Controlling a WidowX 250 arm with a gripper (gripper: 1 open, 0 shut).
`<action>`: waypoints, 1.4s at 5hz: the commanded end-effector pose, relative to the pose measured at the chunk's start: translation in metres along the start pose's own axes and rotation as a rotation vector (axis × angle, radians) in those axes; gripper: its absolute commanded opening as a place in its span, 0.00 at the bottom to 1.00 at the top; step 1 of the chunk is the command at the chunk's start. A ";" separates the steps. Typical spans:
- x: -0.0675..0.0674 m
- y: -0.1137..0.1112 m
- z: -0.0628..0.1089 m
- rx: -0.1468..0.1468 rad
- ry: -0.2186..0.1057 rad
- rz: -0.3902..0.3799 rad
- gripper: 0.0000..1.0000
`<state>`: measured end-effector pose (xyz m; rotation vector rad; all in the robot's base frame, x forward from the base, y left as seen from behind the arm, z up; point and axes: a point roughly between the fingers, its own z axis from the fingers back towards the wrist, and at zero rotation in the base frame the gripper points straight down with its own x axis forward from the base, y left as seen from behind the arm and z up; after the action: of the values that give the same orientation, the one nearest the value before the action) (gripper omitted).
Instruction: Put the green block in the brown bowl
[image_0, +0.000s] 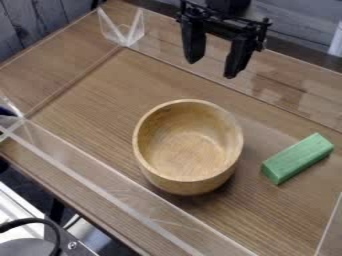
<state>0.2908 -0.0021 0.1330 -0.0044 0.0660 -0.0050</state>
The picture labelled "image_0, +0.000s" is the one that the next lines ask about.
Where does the green rectangular block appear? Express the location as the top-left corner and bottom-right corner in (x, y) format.
(260, 133), (334, 185)

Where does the grey metal bracket with screw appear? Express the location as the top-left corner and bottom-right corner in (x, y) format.
(47, 216), (99, 256)

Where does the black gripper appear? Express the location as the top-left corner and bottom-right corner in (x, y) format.
(176, 0), (272, 79)

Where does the brown wooden bowl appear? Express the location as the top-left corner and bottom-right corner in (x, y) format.
(132, 99), (244, 196)

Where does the clear acrylic barrier wall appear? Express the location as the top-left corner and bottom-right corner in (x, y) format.
(0, 1), (342, 256)

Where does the black cable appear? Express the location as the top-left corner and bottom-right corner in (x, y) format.
(0, 217), (63, 256)

